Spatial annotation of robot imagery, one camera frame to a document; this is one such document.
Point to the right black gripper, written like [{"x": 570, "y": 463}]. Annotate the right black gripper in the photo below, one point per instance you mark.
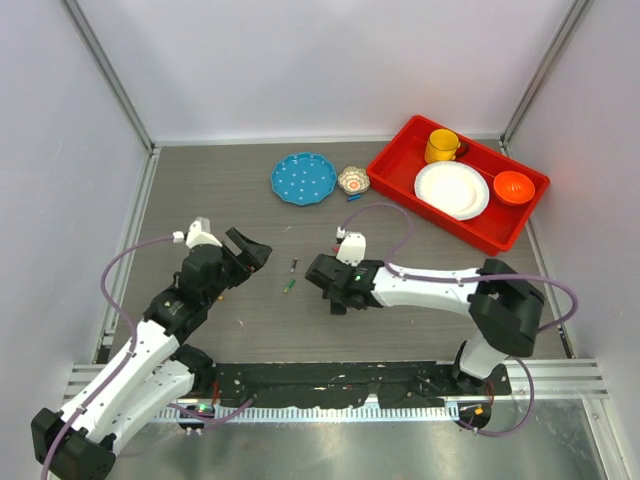
[{"x": 327, "y": 294}]

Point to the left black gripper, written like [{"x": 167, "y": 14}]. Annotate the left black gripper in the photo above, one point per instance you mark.
[{"x": 254, "y": 255}]

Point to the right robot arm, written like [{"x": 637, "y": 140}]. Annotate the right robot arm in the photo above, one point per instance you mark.
[{"x": 505, "y": 308}]

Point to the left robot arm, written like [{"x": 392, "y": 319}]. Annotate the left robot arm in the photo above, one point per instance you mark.
[{"x": 83, "y": 438}]

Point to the green battery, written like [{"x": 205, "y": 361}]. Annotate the green battery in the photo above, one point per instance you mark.
[{"x": 289, "y": 286}]

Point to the blue dotted plate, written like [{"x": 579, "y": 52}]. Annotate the blue dotted plate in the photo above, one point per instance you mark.
[{"x": 303, "y": 179}]

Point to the small floral dish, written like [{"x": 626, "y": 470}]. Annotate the small floral dish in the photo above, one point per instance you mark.
[{"x": 353, "y": 180}]

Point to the white paper plate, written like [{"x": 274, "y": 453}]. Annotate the white paper plate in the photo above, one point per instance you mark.
[{"x": 453, "y": 188}]

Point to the red plastic bin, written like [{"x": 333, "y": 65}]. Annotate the red plastic bin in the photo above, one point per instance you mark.
[{"x": 392, "y": 173}]

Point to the yellow mug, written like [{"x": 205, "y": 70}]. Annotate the yellow mug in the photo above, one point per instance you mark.
[{"x": 444, "y": 145}]

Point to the orange bowl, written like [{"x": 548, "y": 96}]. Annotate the orange bowl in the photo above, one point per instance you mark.
[{"x": 513, "y": 188}]

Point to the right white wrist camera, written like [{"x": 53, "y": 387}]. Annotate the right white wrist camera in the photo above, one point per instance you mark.
[{"x": 351, "y": 247}]

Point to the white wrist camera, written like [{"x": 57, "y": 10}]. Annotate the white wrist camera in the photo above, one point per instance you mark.
[
  {"x": 351, "y": 247},
  {"x": 198, "y": 234}
]

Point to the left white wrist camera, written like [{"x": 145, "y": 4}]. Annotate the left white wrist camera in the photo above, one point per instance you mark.
[{"x": 198, "y": 234}]

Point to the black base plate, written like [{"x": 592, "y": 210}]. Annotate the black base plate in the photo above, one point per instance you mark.
[{"x": 342, "y": 385}]

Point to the perforated cable tray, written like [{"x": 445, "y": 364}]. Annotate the perforated cable tray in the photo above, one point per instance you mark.
[{"x": 369, "y": 412}]

